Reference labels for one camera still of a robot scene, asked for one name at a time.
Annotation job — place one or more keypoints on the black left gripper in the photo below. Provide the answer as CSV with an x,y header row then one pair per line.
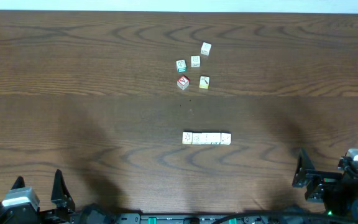
x,y
45,213

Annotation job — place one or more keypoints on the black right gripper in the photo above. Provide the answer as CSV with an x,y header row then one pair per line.
x,y
324,180

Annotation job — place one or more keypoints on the wooden block soccer ball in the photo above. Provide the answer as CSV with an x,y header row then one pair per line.
x,y
215,138

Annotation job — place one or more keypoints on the wooden block bee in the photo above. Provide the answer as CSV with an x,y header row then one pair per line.
x,y
197,138

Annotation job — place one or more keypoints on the wooden block ladybug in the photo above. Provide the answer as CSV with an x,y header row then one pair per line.
x,y
187,137

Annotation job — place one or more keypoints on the wooden block red scribble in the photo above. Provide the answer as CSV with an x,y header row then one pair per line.
x,y
226,138

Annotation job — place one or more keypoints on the teal block umbrella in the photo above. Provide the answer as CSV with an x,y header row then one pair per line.
x,y
206,138

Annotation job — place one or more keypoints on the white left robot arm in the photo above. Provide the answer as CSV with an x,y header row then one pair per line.
x,y
90,214

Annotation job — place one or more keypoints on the yellow edged wooden block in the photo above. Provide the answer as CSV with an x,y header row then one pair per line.
x,y
204,82

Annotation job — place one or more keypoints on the red letter A block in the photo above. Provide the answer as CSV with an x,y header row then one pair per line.
x,y
183,82

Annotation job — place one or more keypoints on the wooden block number eight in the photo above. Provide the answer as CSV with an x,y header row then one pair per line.
x,y
195,61

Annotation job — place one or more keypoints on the wooden block far left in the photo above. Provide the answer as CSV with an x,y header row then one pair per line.
x,y
205,48

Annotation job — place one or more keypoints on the green block top corner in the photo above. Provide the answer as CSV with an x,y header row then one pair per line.
x,y
181,66

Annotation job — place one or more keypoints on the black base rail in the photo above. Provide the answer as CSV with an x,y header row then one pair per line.
x,y
135,218

